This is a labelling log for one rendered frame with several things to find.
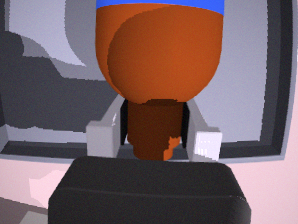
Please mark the grey rectangular tray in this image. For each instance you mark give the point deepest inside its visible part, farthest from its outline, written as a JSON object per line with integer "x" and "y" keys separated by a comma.
{"x": 51, "y": 86}

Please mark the brown bottle with blue label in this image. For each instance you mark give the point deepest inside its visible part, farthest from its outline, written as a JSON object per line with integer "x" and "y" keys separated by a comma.
{"x": 158, "y": 54}

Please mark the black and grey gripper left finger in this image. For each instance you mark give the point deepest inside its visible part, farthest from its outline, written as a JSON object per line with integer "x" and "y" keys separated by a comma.
{"x": 105, "y": 137}

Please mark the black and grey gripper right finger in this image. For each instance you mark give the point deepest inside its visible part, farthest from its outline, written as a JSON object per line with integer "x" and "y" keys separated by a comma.
{"x": 202, "y": 142}

